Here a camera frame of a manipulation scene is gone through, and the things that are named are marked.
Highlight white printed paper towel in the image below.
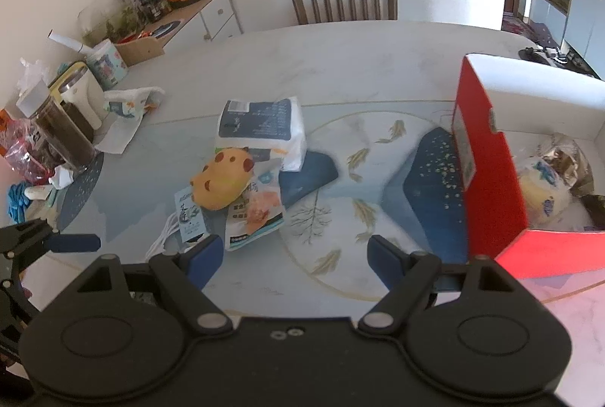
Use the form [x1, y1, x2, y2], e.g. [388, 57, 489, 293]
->
[95, 85, 166, 155]

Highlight white and yellow kettle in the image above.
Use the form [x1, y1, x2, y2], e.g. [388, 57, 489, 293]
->
[48, 61, 105, 131]

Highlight wooden desk organiser box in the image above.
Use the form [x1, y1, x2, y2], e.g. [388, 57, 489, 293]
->
[115, 33, 166, 67]

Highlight crumpled white paper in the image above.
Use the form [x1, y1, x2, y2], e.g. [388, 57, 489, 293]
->
[51, 165, 76, 189]

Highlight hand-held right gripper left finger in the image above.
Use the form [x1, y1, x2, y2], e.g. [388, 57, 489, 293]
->
[76, 234, 236, 334]

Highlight white paper roll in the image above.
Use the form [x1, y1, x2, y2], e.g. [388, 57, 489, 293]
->
[48, 29, 95, 55]

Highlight printed white cup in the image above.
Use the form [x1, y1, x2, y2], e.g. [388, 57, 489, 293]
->
[86, 39, 129, 86]

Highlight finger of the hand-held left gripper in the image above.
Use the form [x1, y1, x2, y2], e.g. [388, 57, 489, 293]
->
[0, 219, 101, 270]
[0, 277, 41, 332]

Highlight glass jar with dark contents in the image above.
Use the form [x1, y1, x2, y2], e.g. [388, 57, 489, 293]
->
[16, 85, 98, 174]

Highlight small dark oval mat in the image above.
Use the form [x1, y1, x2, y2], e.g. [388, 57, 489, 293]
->
[146, 20, 183, 36]

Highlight clear bag with plants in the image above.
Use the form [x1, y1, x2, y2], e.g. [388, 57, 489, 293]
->
[78, 0, 164, 46]

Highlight white side cabinet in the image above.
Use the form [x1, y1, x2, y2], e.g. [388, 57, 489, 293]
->
[156, 0, 243, 55]

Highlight white box with green print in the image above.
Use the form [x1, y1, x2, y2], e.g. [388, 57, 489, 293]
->
[174, 187, 211, 244]

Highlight silver foil packet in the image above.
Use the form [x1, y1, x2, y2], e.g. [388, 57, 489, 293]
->
[534, 133, 594, 195]

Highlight red plastic bag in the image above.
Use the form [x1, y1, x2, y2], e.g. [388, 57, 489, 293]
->
[0, 109, 53, 185]

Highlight blue cloth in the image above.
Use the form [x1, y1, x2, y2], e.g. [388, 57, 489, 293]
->
[7, 182, 34, 223]

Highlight red cardboard box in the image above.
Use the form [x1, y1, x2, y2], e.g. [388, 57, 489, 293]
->
[453, 54, 605, 280]

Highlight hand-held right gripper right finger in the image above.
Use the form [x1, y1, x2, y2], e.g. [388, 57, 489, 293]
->
[358, 234, 518, 334]

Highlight yellow bread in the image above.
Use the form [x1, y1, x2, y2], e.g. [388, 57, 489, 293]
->
[519, 156, 575, 228]

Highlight white face mask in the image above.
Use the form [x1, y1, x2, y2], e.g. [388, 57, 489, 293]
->
[146, 218, 183, 261]

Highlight yellow spotted plush toy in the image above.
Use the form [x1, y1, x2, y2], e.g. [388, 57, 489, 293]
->
[190, 147, 256, 211]

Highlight dark round mat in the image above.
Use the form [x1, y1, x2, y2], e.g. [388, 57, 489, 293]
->
[47, 149, 105, 233]

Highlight white marble desktop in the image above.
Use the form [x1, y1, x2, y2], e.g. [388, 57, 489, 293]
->
[0, 19, 605, 327]

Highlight black snack packet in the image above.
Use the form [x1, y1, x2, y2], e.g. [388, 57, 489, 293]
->
[579, 194, 605, 230]

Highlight white tissue pack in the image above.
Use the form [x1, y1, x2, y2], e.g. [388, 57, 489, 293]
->
[214, 96, 308, 171]

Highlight plain dark blue mat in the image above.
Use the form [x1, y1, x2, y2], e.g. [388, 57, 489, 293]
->
[278, 150, 339, 205]

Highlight white packet with orange picture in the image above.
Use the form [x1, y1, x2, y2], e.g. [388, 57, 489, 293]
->
[224, 161, 285, 252]

